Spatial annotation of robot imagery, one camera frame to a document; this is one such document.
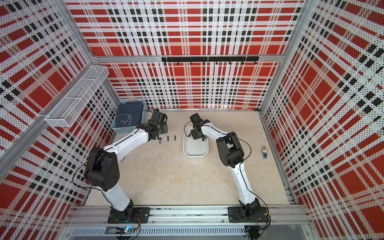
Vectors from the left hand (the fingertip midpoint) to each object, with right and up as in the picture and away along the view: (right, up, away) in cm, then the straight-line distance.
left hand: (163, 126), depth 93 cm
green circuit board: (-11, -49, -24) cm, 55 cm away
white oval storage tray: (+19, -15, +5) cm, 25 cm away
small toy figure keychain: (+65, -16, +2) cm, 67 cm away
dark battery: (-4, -10, +8) cm, 13 cm away
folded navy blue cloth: (-29, +9, +15) cm, 34 cm away
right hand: (+23, -5, +12) cm, 26 cm away
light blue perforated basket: (-30, -3, +11) cm, 32 cm away
